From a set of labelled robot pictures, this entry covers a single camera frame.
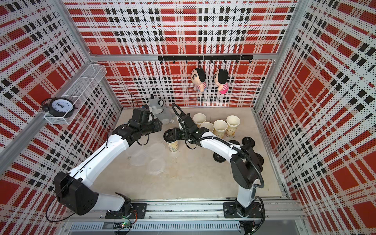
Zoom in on paper milk tea cup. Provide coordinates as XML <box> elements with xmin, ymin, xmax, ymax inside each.
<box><xmin>167</xmin><ymin>141</ymin><xmax>179</xmax><ymax>152</ymax></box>

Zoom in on black cup lid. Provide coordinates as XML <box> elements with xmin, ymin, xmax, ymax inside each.
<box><xmin>163</xmin><ymin>129</ymin><xmax>176</xmax><ymax>143</ymax></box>
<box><xmin>242</xmin><ymin>137</ymin><xmax>256</xmax><ymax>148</ymax></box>
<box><xmin>213</xmin><ymin>153</ymin><xmax>226</xmax><ymax>163</ymax></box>

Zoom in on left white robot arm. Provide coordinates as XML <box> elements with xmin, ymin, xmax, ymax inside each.
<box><xmin>53</xmin><ymin>108</ymin><xmax>163</xmax><ymax>215</ymax></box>

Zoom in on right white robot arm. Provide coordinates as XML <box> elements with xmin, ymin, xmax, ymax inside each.
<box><xmin>164</xmin><ymin>113</ymin><xmax>265</xmax><ymax>217</ymax></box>

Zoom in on grey husky plush toy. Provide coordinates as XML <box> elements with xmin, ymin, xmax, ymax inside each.
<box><xmin>148</xmin><ymin>94</ymin><xmax>176</xmax><ymax>125</ymax></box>

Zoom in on hanging doll blue shorts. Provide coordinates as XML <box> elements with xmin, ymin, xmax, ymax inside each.
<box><xmin>191</xmin><ymin>68</ymin><xmax>207</xmax><ymax>93</ymax></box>

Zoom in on hanging doll pink dress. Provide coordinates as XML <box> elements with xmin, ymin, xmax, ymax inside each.
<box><xmin>214</xmin><ymin>69</ymin><xmax>229</xmax><ymax>95</ymax></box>

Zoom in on white wire basket shelf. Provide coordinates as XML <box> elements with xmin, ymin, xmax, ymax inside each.
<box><xmin>44</xmin><ymin>64</ymin><xmax>107</xmax><ymax>125</ymax></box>

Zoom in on black wall clock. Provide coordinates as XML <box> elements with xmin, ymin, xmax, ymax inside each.
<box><xmin>41</xmin><ymin>98</ymin><xmax>77</xmax><ymax>118</ymax></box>

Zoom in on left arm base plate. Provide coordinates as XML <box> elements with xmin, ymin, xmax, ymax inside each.
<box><xmin>105</xmin><ymin>203</ymin><xmax>147</xmax><ymax>219</ymax></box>

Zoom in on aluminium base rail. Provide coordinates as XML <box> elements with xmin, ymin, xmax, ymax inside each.
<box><xmin>59</xmin><ymin>198</ymin><xmax>310</xmax><ymax>235</ymax></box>

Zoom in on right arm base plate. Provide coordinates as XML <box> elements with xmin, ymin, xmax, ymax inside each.
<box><xmin>223</xmin><ymin>201</ymin><xmax>264</xmax><ymax>218</ymax></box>

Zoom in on black hook rail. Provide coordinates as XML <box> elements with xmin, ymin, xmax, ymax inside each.
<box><xmin>157</xmin><ymin>55</ymin><xmax>254</xmax><ymax>62</ymax></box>

